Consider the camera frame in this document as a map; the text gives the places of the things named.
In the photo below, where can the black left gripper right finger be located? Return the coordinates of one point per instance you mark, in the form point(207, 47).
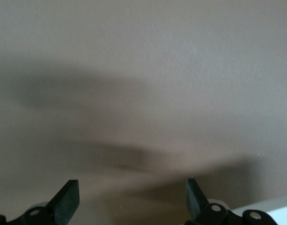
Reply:
point(194, 199)

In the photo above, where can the white plastic drawer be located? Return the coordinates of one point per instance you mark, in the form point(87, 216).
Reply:
point(281, 211)

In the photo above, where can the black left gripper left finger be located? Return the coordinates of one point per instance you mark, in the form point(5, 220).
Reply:
point(66, 201)

